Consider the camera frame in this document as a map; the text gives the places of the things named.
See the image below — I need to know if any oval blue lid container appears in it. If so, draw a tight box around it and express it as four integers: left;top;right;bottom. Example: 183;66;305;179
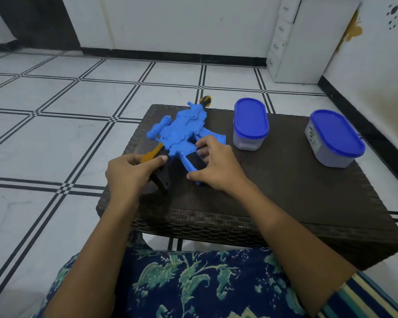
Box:
233;98;270;151

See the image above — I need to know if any yellow butterfly wall decal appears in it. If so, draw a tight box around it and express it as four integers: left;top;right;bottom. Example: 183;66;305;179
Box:
333;10;364;57

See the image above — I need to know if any blue toy gun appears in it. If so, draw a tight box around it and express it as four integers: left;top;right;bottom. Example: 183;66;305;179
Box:
147;95;227;186

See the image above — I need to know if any labelled blue lid container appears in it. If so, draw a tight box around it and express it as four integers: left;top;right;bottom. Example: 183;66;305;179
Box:
304;109;366;168

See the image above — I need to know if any person's left hand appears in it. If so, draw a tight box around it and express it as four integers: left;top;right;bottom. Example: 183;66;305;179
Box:
105;153;168;201

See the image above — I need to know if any person's right hand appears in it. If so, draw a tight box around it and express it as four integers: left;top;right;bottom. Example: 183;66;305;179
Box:
186;135;250;196

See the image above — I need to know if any brown wicker table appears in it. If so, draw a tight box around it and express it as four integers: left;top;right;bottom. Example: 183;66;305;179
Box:
96;104;398;271

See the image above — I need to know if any striped blue sleeve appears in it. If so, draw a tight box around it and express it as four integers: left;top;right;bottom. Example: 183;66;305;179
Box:
318;271;398;318

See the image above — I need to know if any person's left forearm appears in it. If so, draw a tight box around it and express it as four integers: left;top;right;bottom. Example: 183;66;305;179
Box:
41;193;144;318

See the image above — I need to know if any white drawer cabinet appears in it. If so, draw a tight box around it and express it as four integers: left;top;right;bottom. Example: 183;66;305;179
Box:
266;0;363;85

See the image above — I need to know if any black toy gun part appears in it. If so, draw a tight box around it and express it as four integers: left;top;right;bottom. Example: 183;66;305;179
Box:
148;164;172;196

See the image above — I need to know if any navy floral garment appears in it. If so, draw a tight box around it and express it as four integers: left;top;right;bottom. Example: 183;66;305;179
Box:
33;231;307;318

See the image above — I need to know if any person's right forearm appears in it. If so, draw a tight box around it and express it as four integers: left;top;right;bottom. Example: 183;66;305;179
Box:
230;177;359;316

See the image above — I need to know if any orange handled screwdriver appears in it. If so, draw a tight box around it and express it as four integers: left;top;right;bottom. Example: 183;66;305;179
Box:
139;142;165;164

